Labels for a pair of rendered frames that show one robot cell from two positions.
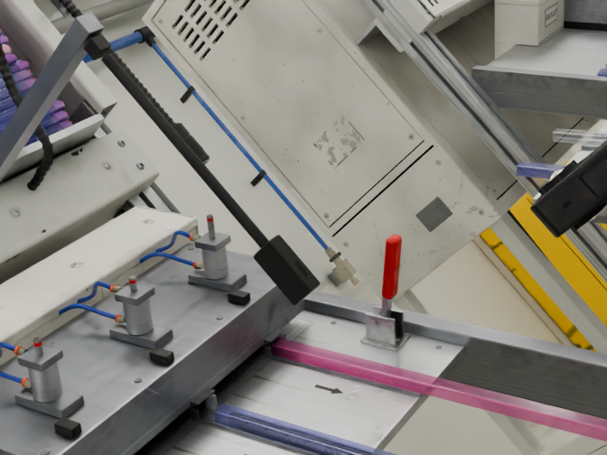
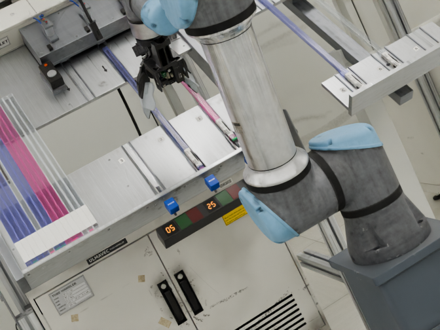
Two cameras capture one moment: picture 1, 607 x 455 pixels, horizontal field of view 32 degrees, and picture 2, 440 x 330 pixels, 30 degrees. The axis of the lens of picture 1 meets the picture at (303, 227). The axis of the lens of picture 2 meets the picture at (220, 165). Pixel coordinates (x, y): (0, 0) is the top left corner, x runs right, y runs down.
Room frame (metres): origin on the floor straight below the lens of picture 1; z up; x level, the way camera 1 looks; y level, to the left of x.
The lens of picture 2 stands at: (-0.88, -1.21, 1.09)
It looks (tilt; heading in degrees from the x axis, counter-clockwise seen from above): 11 degrees down; 34
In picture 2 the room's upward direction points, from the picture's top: 26 degrees counter-clockwise
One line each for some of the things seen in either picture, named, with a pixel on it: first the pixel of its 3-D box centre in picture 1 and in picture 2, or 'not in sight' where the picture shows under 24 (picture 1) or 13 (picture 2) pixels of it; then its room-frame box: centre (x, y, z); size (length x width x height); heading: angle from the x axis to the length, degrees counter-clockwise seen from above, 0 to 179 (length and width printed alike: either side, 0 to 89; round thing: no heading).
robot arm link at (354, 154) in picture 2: not in sight; (349, 164); (0.39, -0.60, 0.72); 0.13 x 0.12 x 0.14; 136
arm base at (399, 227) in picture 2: not in sight; (379, 219); (0.40, -0.61, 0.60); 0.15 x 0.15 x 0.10
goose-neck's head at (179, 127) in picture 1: (188, 145); not in sight; (1.00, 0.03, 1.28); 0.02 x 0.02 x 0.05
